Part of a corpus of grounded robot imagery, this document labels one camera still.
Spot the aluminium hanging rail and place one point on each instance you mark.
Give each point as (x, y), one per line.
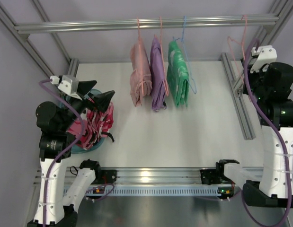
(154, 23)

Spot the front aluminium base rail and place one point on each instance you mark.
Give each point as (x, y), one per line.
(133, 176)

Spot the teal plastic bin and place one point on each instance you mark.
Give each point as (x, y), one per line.
(96, 146)

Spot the light pink trousers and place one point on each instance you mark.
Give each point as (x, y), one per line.
(135, 83)

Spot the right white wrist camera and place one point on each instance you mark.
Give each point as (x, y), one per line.
(261, 57)

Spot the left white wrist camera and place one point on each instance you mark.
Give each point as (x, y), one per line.
(67, 84)

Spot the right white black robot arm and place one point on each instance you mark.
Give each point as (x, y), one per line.
(275, 188)

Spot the green patterned trousers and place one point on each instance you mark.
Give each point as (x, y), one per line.
(177, 75)

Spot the purple trousers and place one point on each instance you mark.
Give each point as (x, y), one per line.
(157, 71)

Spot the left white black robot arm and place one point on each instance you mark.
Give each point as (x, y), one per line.
(57, 207)

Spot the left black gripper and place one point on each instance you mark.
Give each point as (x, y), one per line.
(83, 97)

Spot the aluminium frame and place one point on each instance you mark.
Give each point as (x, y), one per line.
(266, 82)

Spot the slotted grey cable duct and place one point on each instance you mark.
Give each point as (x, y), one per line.
(211, 191)

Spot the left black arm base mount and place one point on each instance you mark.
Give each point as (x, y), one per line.
(105, 176)

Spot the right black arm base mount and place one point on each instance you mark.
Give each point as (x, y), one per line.
(212, 176)

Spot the pink patterned trousers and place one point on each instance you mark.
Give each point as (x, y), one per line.
(104, 122)

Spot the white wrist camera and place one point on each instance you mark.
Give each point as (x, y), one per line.
(261, 57)
(67, 84)

